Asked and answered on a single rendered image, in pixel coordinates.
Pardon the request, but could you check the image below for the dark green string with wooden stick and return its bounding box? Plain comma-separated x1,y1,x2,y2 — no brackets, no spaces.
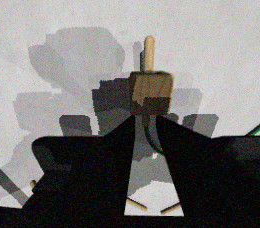
142,36,260,157

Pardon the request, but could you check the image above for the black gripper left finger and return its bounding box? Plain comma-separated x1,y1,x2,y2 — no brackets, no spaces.
31,116,135,215

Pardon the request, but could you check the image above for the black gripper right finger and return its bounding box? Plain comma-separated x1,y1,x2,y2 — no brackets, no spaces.
156,115,260,216

